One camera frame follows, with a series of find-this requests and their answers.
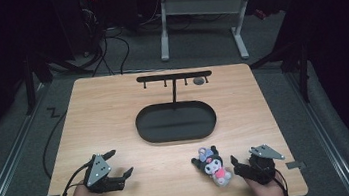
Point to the black and pink plush toy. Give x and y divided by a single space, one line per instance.
214 167

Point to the grey round table grommet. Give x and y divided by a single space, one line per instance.
198 81

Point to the black computer tower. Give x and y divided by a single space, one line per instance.
91 24

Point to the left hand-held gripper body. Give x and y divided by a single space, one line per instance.
98 174

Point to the white frame desk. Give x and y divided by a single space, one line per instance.
199 6

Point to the person's right hand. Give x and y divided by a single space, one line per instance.
265 191

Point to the black hook rack with tray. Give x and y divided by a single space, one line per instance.
176 121

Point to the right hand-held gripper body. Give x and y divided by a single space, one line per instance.
263 164

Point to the black metal stand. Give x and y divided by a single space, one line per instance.
34 81
292 63

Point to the small red object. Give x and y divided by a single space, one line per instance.
260 14

